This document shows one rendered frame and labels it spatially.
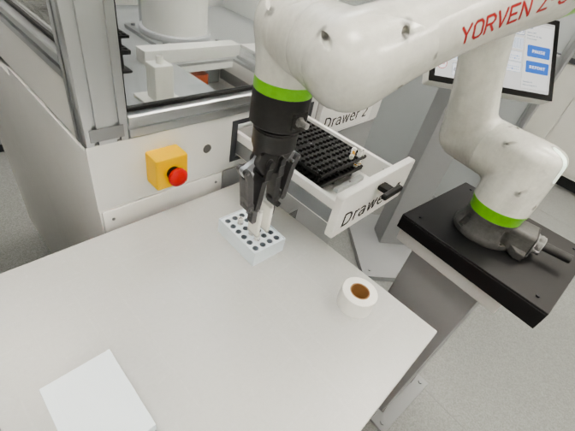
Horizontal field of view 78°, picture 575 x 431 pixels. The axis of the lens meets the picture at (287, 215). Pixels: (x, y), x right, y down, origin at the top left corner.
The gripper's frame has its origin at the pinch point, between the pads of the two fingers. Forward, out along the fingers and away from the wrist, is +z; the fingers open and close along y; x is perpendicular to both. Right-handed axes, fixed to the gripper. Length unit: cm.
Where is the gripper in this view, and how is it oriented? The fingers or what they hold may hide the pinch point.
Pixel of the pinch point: (260, 217)
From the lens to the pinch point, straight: 70.2
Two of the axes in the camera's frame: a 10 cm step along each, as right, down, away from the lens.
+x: -6.7, -5.7, 4.8
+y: 7.2, -3.4, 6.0
